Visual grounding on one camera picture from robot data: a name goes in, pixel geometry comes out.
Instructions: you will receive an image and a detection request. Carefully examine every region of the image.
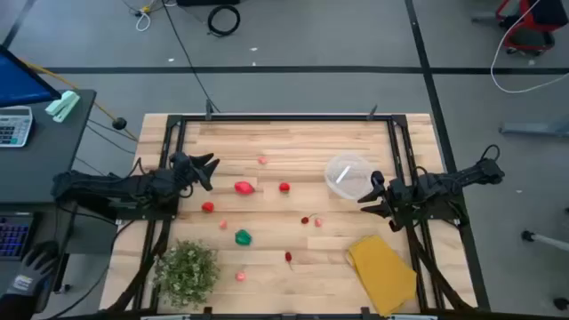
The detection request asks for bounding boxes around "white chair leg with caster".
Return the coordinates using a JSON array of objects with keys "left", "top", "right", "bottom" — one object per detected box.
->
[{"left": 521, "top": 229, "right": 569, "bottom": 253}]

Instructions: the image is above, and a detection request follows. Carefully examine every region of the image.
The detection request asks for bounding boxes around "yellow floor cable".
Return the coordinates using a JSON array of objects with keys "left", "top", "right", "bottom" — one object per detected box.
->
[{"left": 20, "top": 60, "right": 139, "bottom": 142}]

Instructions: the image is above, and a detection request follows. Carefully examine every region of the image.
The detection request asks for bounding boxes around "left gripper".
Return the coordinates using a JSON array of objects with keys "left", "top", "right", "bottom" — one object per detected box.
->
[{"left": 168, "top": 151, "right": 221, "bottom": 197}]

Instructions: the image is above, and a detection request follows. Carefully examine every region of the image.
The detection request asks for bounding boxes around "black computer keyboard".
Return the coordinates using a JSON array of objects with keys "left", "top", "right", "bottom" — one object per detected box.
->
[{"left": 0, "top": 212, "right": 35, "bottom": 261}]

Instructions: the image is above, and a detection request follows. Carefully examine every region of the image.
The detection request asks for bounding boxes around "grey calculator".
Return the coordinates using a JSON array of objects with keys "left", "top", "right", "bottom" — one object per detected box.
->
[{"left": 0, "top": 105, "right": 35, "bottom": 148}]

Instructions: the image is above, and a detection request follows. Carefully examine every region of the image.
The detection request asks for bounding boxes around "green artificial plant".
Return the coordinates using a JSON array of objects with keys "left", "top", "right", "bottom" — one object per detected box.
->
[{"left": 153, "top": 239, "right": 221, "bottom": 310}]

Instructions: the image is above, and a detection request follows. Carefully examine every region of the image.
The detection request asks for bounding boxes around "black metal table frame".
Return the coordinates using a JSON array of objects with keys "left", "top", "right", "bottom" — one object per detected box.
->
[{"left": 100, "top": 113, "right": 493, "bottom": 320}]

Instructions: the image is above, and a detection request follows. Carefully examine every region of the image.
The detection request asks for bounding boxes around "person's forearm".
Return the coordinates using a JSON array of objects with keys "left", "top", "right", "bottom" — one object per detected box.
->
[{"left": 0, "top": 291, "right": 41, "bottom": 320}]

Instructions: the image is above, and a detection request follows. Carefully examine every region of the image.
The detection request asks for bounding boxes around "long black floor cable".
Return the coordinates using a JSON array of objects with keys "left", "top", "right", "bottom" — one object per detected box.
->
[{"left": 162, "top": 0, "right": 221, "bottom": 115}]

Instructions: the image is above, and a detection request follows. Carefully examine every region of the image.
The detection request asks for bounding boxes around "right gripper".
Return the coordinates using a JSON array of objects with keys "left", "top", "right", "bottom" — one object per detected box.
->
[{"left": 357, "top": 177, "right": 419, "bottom": 232}]

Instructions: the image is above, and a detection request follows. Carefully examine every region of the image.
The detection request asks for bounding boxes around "long white floor cable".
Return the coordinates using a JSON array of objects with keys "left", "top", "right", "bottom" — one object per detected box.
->
[{"left": 490, "top": 0, "right": 569, "bottom": 94}]

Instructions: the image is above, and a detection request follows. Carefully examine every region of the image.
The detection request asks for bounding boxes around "blue computer screen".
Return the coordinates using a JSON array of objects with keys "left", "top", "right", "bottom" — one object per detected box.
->
[{"left": 0, "top": 44, "right": 62, "bottom": 108}]

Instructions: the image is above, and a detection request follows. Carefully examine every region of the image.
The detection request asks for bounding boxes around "yellow folded cloth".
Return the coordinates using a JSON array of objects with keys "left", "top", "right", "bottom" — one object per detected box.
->
[{"left": 346, "top": 234, "right": 418, "bottom": 317}]

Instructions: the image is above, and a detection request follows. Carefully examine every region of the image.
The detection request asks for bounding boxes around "clear plastic tupperware container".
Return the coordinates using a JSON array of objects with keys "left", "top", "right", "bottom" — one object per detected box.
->
[{"left": 324, "top": 153, "right": 377, "bottom": 201}]

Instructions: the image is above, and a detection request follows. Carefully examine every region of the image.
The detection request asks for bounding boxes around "grey metal floor base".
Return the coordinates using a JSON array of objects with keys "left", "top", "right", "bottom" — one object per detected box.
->
[{"left": 498, "top": 116, "right": 569, "bottom": 138}]

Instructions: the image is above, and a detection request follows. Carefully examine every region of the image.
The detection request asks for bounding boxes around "person's gloved hand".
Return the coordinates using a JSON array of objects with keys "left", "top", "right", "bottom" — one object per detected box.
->
[{"left": 6, "top": 241, "right": 61, "bottom": 298}]

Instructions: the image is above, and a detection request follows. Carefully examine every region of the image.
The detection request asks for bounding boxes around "short white cable yellow plug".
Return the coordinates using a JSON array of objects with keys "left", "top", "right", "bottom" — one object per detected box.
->
[{"left": 135, "top": 0, "right": 179, "bottom": 33}]

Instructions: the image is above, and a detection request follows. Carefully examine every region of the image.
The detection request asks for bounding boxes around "red and black chair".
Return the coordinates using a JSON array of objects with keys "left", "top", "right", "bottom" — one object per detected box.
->
[{"left": 495, "top": 0, "right": 569, "bottom": 57}]

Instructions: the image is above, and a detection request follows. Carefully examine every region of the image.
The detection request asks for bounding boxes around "black desk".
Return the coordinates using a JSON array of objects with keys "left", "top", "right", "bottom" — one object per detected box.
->
[{"left": 0, "top": 88, "right": 119, "bottom": 257}]

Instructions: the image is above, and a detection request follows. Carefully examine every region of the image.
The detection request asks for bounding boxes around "mint green stapler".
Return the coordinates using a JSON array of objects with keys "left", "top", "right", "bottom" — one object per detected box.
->
[{"left": 44, "top": 90, "right": 81, "bottom": 124}]

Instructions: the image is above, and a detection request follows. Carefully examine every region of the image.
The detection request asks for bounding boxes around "coiled black cable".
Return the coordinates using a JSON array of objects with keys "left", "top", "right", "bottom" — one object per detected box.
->
[{"left": 206, "top": 4, "right": 242, "bottom": 37}]

